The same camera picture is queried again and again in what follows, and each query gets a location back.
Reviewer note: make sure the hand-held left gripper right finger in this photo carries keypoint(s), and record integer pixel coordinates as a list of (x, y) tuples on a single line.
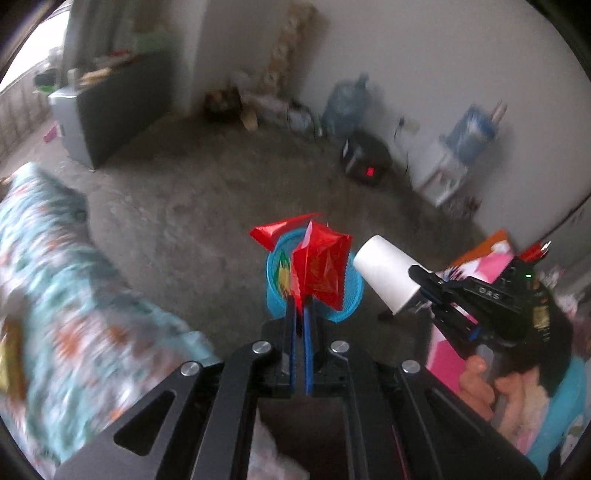
[(308, 350)]

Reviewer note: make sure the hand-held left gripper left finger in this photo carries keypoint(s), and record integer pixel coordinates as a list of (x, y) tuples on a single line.
[(291, 337)]

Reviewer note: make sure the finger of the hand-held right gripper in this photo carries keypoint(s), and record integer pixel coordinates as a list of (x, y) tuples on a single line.
[(427, 277), (450, 327)]

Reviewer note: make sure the white paper cup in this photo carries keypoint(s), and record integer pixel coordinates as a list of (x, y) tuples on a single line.
[(388, 277)]

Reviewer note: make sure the blue plastic basket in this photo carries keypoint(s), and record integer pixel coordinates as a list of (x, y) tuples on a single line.
[(344, 295)]

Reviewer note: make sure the red foil wrapper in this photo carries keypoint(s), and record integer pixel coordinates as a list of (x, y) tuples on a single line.
[(272, 230), (321, 265)]

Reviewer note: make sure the person's right hand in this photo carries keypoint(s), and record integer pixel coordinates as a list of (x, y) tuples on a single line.
[(478, 385)]

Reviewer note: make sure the pink box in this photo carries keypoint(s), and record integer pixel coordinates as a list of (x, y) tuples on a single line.
[(480, 265)]

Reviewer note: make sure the yellow green wrapper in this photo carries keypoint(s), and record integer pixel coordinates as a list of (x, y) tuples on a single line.
[(283, 273)]

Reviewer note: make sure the white water dispenser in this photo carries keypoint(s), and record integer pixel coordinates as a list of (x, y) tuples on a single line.
[(438, 177)]

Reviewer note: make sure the person's teal clothing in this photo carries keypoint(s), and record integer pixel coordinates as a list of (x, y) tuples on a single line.
[(561, 415)]

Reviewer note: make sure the black appliance with red light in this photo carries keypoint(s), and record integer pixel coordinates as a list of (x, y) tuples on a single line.
[(367, 157)]

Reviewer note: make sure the blue water jug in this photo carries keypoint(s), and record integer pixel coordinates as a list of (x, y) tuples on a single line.
[(346, 106), (471, 131)]

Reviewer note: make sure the floral teal blanket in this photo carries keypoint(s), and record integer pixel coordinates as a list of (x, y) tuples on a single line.
[(78, 314)]

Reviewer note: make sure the pile of bags and boxes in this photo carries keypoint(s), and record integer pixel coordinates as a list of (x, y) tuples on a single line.
[(249, 104)]

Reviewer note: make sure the patterned cardboard column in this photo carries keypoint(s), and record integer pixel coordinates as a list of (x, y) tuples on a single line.
[(284, 50)]

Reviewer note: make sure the yellow packet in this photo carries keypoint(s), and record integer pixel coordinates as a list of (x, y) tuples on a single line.
[(10, 362)]

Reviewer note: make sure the grey cabinet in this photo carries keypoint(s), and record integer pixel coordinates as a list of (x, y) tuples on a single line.
[(111, 110)]

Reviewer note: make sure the small pink item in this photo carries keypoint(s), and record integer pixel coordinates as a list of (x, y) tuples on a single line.
[(51, 134)]

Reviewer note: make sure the balcony railing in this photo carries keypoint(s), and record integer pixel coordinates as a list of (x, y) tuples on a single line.
[(21, 115)]

